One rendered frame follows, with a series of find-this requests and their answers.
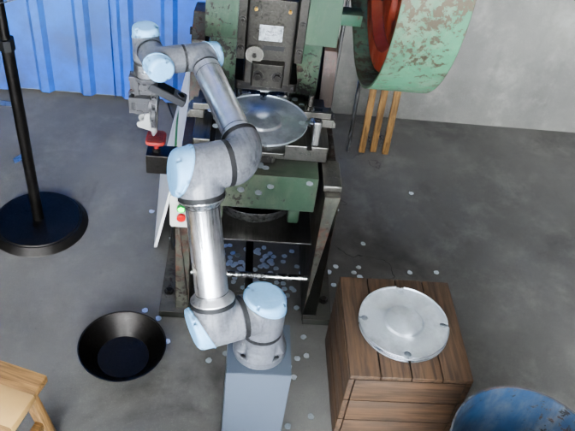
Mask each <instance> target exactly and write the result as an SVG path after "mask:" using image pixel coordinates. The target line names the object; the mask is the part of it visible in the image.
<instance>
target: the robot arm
mask: <svg viewBox="0 0 575 431"><path fill-rule="evenodd" d="M159 36H160V33H159V27H158V25H157V24H156V23H154V22H152V21H138V22H136V23H134V24H133V26H132V35H131V38H132V45H133V71H130V73H129V76H128V81H129V82H130V90H129V92H128V93H129V96H128V104H129V113H136V114H139V121H138V122H137V126H138V127H140V128H144V129H146V130H150V131H151V134H152V136H155V134H156V133H157V128H158V111H159V99H160V97H162V98H164V99H166V100H168V101H170V102H171V103H174V104H176V105H178V106H180V107H184V105H185V104H186V101H187V94H186V93H184V92H181V91H179V90H177V89H175V88H174V87H172V86H170V85H168V84H166V83H164V82H165V81H166V80H169V79H171V77H172V76H173V75H174V74H178V73H185V72H193V73H194V75H195V77H196V79H197V81H198V83H199V86H200V88H201V90H202V92H203V94H204V96H205V100H206V102H207V103H208V105H209V107H210V111H211V113H212V114H213V116H214V119H215V121H216V124H217V126H218V128H219V130H220V132H221V134H222V137H221V140H216V141H211V142H205V143H199V144H194V145H191V144H189V145H185V146H181V147H177V148H174V149H173V150H172V151H171V152H170V153H169V158H168V162H167V180H168V183H169V191H170V193H171V195H172V196H173V197H175V198H177V200H178V203H179V204H181V205H182V206H183V207H185V211H186V219H187V232H188V239H189V247H190V254H191V261H192V269H193V283H194V290H195V293H194V294H193V295H192V296H191V298H190V305H191V307H190V308H189V307H187V308H186V309H185V310H184V315H185V318H186V322H187V326H188V329H189V332H190V334H191V336H192V338H193V341H194V343H195V345H196V346H197V347H198V348H199V349H200V350H207V349H210V348H217V347H218V346H221V345H226V344H229V343H233V352H234V355H235V357H236V359H237V360H238V361H239V362H240V363H241V364H243V365H244V366H246V367H247V368H249V369H256V370H265V369H271V368H274V367H275V366H276V365H278V364H279V363H280V362H281V361H282V359H283V358H284V356H285V353H286V348H287V343H286V339H285V336H284V334H283V332H282V331H283V326H284V320H285V315H286V313H287V298H286V296H285V294H284V292H283V291H282V290H281V288H279V287H278V286H276V285H272V284H271V283H269V282H266V281H256V282H253V283H252V284H250V285H248V286H247V288H246V289H245V291H244V292H243V294H241V295H237V296H235V295H234V293H233V292H232V291H231V290H229V289H228V277H227V268H226V259H225V250H224V242H223V233H222V217H221V208H220V203H221V202H222V201H223V199H225V188H226V187H231V186H238V185H240V184H243V183H244V182H246V181H248V180H249V179H250V178H251V177H252V176H253V175H254V174H255V172H256V171H257V169H258V166H259V164H260V161H261V157H262V142H261V138H260V136H259V134H258V130H257V128H255V126H254V125H253V124H251V123H249V122H248V120H247V118H246V116H245V114H244V112H243V110H242V108H241V107H240V104H239V102H238V100H237V98H236V96H235V95H234V92H233V90H232V88H231V86H230V84H229V83H228V80H227V78H226V76H225V74H224V72H223V71H222V68H221V66H222V65H223V52H222V46H221V45H220V44H219V43H218V42H217V41H210V42H207V41H203V42H200V43H192V44H177V45H168V46H163V45H162V44H161V42H160V38H159ZM143 113H144V114H143Z"/></svg>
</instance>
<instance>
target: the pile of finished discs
mask: <svg viewBox="0 0 575 431"><path fill-rule="evenodd" d="M359 328H360V331H361V333H362V334H363V336H364V338H365V340H366V341H367V342H368V343H369V344H370V345H371V346H372V347H373V348H374V349H375V350H376V351H378V352H380V353H381V354H383V355H384V356H385V357H389V358H391V359H394V360H396V361H400V362H405V363H409V362H408V361H411V363H420V362H424V361H427V360H430V359H431V358H433V357H436V356H437V355H438V354H439V353H441V351H442V350H443V349H444V347H445V345H446V344H447V342H448V336H449V327H448V319H447V317H446V315H445V313H444V311H443V310H442V308H441V307H440V306H439V305H438V304H437V303H436V302H435V301H434V300H433V299H432V298H430V297H428V296H427V295H425V294H423V293H421V292H419V291H416V290H414V289H411V288H407V287H404V288H398V287H396V286H387V287H383V288H380V289H377V290H375V291H374V292H371V293H370V294H369V295H368V296H367V297H366V298H365V299H364V301H363V302H362V304H361V305H360V309H359Z"/></svg>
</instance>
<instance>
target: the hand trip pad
mask: <svg viewBox="0 0 575 431"><path fill-rule="evenodd" d="M166 137H167V133H166V132H165V131H159V130H157V133H156V134H155V136H152V134H151V131H148V132H147V134H146V139H145V143H146V144H147V145H149V146H154V149H158V148H159V147H161V146H164V145H165V141H166Z"/></svg>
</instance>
